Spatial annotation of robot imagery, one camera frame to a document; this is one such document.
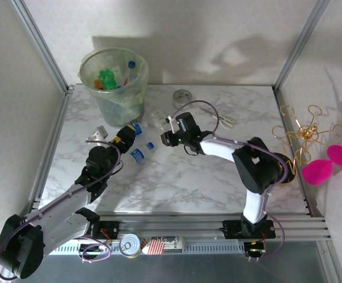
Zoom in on clear bottle blue label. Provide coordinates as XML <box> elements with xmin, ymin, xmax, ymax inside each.
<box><xmin>129</xmin><ymin>141</ymin><xmax>156</xmax><ymax>165</ymax></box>
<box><xmin>130</xmin><ymin>121</ymin><xmax>149</xmax><ymax>139</ymax></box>

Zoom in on small clear square bottle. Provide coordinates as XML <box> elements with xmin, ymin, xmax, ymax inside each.
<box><xmin>149</xmin><ymin>110</ymin><xmax>169</xmax><ymax>130</ymax></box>

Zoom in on green plastic bottle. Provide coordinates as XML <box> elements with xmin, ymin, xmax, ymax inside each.
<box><xmin>93</xmin><ymin>68</ymin><xmax>118</xmax><ymax>91</ymax></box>

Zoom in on grey mesh waste bin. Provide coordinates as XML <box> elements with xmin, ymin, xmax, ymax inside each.
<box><xmin>78</xmin><ymin>47</ymin><xmax>150</xmax><ymax>128</ymax></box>

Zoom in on pale green plastic bin liner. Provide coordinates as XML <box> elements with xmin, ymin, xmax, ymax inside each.
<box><xmin>78</xmin><ymin>47</ymin><xmax>150</xmax><ymax>108</ymax></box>

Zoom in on clear adhesive tape roll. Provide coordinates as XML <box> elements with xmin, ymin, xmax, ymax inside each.
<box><xmin>172</xmin><ymin>88</ymin><xmax>194</xmax><ymax>110</ymax></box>

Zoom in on silver tin can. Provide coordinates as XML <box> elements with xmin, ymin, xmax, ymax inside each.
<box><xmin>118</xmin><ymin>233</ymin><xmax>142</xmax><ymax>259</ymax></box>

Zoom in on black white printed box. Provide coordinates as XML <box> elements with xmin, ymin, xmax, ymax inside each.
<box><xmin>150</xmin><ymin>235</ymin><xmax>186</xmax><ymax>254</ymax></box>

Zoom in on small black electronics board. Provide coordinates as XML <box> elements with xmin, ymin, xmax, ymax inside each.
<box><xmin>244</xmin><ymin>240</ymin><xmax>268</xmax><ymax>256</ymax></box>

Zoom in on grey metal shelf plate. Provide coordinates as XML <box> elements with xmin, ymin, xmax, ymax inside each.
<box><xmin>0</xmin><ymin>241</ymin><xmax>342</xmax><ymax>283</ymax></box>

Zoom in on bright pink plastic goblet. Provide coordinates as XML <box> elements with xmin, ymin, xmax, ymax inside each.
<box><xmin>302</xmin><ymin>144</ymin><xmax>342</xmax><ymax>186</ymax></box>

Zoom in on purple cable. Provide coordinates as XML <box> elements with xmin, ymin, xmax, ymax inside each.
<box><xmin>0</xmin><ymin>139</ymin><xmax>123</xmax><ymax>281</ymax></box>
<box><xmin>166</xmin><ymin>100</ymin><xmax>287</xmax><ymax>262</ymax></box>

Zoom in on white handled scissors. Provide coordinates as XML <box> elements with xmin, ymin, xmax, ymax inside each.
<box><xmin>202</xmin><ymin>107</ymin><xmax>238</xmax><ymax>130</ymax></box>

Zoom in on aluminium table side rail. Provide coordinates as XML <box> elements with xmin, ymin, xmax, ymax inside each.
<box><xmin>273</xmin><ymin>87</ymin><xmax>318</xmax><ymax>218</ymax></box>
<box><xmin>29</xmin><ymin>88</ymin><xmax>73</xmax><ymax>210</ymax></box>

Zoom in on aluminium front mounting rail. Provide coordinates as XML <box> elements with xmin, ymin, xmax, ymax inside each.
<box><xmin>31</xmin><ymin>212</ymin><xmax>330</xmax><ymax>243</ymax></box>

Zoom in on grey perforated cable duct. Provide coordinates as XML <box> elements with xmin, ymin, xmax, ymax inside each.
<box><xmin>48</xmin><ymin>240</ymin><xmax>246</xmax><ymax>256</ymax></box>

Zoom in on gold wire photo holder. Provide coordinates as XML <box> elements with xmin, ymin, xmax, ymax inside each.
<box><xmin>271</xmin><ymin>104</ymin><xmax>342</xmax><ymax>187</ymax></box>

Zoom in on aluminium frame post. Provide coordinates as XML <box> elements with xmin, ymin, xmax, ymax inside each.
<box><xmin>272</xmin><ymin>0</ymin><xmax>331</xmax><ymax>92</ymax></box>
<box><xmin>10</xmin><ymin>0</ymin><xmax>74</xmax><ymax>94</ymax></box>

